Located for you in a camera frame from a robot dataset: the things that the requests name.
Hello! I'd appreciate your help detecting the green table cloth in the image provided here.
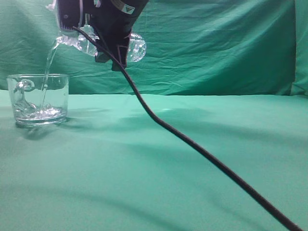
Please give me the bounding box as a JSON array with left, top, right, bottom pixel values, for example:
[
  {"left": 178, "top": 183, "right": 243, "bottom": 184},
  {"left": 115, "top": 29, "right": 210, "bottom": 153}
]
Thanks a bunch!
[{"left": 0, "top": 90, "right": 308, "bottom": 231}]

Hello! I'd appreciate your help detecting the black braided cable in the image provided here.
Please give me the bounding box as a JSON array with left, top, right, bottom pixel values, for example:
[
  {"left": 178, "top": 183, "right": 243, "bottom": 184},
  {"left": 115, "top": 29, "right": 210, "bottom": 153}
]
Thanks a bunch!
[{"left": 72, "top": 26, "right": 304, "bottom": 231}]

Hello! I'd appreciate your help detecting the clear glass mug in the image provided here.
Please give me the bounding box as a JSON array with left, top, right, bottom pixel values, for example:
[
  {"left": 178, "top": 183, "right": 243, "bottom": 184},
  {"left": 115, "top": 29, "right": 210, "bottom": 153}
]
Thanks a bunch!
[{"left": 6, "top": 74, "right": 69, "bottom": 127}]

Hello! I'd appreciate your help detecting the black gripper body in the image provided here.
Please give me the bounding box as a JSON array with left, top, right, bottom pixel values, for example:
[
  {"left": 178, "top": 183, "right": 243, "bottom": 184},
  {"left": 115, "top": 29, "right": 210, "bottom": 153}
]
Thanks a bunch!
[{"left": 83, "top": 0, "right": 148, "bottom": 46}]

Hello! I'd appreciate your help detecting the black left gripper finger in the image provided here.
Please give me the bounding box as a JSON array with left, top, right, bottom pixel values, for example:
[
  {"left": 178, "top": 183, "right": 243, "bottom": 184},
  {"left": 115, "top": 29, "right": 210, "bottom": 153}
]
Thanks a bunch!
[{"left": 55, "top": 0, "right": 85, "bottom": 38}]

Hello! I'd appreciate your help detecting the green backdrop cloth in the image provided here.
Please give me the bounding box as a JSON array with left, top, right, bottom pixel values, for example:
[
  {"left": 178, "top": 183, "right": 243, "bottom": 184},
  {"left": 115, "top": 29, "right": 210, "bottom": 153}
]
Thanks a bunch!
[{"left": 0, "top": 0, "right": 308, "bottom": 96}]

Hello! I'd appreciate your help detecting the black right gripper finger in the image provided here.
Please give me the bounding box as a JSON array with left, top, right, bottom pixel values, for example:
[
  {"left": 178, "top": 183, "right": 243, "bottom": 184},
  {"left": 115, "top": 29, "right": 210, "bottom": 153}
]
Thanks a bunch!
[{"left": 95, "top": 36, "right": 130, "bottom": 68}]

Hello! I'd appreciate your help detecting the clear plastic water bottle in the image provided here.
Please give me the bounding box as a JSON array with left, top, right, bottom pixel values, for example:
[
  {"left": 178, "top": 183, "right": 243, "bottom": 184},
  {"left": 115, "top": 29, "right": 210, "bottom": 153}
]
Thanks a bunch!
[{"left": 46, "top": 0, "right": 146, "bottom": 63}]

